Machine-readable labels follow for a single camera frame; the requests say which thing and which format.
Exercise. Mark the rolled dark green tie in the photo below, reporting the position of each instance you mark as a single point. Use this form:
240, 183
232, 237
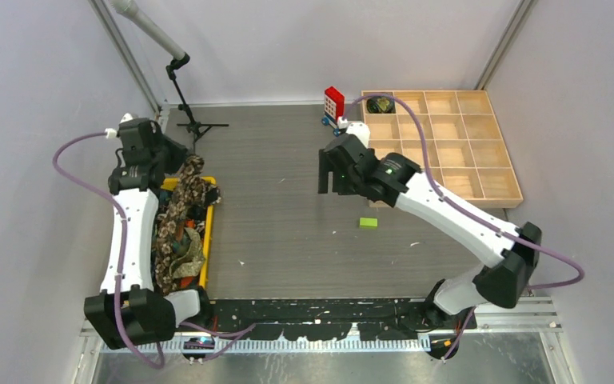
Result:
380, 104

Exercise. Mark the brown floral tie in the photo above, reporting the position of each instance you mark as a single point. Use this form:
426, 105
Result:
191, 190

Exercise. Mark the aluminium frame rail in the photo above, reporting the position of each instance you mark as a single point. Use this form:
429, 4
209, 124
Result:
545, 318

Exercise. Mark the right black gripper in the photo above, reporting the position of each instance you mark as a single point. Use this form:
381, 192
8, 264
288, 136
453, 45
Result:
325, 166

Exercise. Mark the red white toy block tower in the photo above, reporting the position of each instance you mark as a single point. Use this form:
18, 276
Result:
334, 105

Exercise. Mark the pile of ties in bin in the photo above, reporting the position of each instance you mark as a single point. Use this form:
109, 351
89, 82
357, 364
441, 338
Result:
185, 254

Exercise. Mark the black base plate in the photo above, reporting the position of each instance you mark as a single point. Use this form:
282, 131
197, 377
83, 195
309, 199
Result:
319, 319

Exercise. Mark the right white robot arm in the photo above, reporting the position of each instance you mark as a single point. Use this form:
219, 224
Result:
507, 253

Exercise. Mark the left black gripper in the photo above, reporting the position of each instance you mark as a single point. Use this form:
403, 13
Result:
180, 153

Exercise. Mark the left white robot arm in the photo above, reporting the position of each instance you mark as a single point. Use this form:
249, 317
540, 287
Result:
129, 276

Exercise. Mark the wooden compartment tray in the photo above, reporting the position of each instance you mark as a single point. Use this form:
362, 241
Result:
456, 135

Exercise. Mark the yellow plastic bin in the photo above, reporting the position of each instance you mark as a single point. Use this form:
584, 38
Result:
209, 238

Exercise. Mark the grey microphone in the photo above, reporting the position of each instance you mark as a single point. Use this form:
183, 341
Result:
130, 9

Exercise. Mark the black microphone stand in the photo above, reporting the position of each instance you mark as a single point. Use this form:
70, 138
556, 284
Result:
195, 127

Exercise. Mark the green toy block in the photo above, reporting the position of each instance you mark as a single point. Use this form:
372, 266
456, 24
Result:
368, 223

